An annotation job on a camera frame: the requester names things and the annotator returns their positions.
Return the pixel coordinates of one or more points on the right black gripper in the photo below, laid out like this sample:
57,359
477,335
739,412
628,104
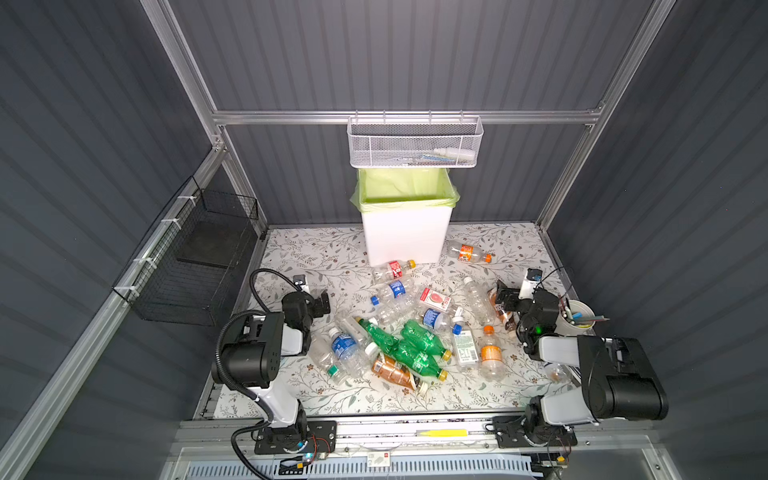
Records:
507,298

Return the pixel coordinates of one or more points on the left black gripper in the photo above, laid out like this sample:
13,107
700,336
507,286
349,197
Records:
321,304

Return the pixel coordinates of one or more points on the small brown bottle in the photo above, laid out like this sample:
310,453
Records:
503,302

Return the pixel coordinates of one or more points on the clear bottle white cap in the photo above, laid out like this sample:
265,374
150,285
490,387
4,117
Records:
478,301

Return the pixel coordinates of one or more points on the clear bottle blue label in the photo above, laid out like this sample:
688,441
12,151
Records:
347,351

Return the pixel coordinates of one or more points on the orange cap juice bottle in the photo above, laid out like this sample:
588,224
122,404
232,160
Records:
492,365

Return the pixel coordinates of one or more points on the clear bottle orange label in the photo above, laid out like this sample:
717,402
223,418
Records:
467,253

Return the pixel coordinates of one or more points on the clear bottle green cap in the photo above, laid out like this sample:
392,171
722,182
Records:
322,356

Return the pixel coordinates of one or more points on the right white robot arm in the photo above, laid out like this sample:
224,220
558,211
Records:
615,378

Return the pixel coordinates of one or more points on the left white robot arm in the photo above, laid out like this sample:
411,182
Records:
251,345

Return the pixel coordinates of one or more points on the white plastic trash bin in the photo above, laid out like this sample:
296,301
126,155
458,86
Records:
406,234

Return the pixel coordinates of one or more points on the green bin liner bag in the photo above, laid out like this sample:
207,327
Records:
383,190

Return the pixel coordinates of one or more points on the white paper cup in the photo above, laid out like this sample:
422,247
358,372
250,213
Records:
573,318

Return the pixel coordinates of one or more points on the white green label bottle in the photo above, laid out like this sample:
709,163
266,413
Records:
464,346

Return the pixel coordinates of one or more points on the green bottle yellow cap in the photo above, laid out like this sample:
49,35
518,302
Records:
385,341

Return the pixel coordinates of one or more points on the clear bottle red label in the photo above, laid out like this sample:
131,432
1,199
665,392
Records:
393,270

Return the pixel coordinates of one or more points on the clear bottle blue cap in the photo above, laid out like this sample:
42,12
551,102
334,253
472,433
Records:
398,292

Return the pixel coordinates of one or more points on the brown tea bottle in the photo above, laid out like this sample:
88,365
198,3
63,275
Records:
392,371

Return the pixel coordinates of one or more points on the clear bottle watermelon label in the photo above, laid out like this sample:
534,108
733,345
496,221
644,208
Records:
435,300

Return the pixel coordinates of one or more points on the green bottle upper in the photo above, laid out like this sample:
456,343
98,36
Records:
425,340

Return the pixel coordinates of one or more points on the green bottle lower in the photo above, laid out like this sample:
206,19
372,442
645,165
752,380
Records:
420,362

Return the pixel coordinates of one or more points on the white tube in basket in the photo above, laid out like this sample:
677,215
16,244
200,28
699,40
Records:
456,154

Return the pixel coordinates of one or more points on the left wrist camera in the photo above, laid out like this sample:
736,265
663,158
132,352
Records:
300,280

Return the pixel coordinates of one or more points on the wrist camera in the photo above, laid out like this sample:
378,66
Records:
530,282
300,280

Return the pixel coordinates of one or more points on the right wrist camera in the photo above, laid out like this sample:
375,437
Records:
530,282

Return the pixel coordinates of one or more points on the black wire mesh basket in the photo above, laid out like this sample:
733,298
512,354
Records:
192,272

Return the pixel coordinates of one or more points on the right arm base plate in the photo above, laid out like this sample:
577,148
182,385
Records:
517,431

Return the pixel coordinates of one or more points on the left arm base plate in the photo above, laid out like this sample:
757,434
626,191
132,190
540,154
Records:
308,437

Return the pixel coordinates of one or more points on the yellow marker on rail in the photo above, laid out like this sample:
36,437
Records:
443,433

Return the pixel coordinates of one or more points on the white wire mesh basket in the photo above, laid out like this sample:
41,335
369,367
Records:
381,142

